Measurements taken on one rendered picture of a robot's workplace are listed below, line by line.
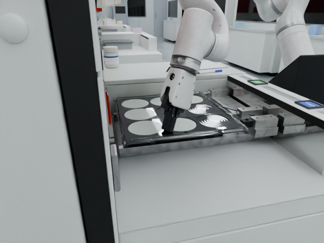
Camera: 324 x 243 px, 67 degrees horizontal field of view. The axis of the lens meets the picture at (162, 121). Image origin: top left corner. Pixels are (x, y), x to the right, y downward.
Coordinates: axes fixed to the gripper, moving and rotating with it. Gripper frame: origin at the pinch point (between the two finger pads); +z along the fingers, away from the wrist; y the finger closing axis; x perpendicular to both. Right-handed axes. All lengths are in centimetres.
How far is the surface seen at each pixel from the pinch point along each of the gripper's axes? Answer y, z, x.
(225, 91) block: 42.1, -17.5, 3.7
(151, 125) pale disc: 0.7, 2.0, 6.3
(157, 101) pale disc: 16.5, -5.3, 18.2
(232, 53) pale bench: 519, -173, 209
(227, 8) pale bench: 545, -297, 269
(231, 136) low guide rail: 19.0, -0.9, -12.0
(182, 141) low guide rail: 7.4, 4.5, -1.9
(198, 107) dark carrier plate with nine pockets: 20.4, -7.1, 2.9
